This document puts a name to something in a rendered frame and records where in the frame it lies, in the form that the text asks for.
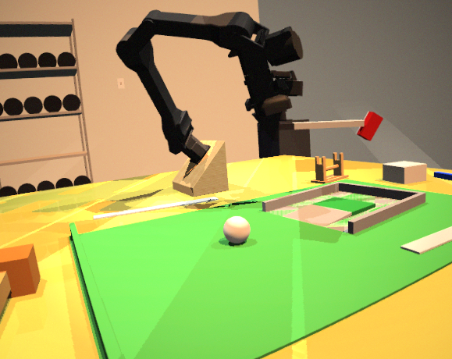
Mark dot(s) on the green mat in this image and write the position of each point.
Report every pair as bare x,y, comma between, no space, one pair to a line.
176,288

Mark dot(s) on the white flat bar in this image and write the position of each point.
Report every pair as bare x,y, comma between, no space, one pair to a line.
135,211
429,242

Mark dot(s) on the peach ball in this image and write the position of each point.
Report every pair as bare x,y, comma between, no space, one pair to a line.
236,229

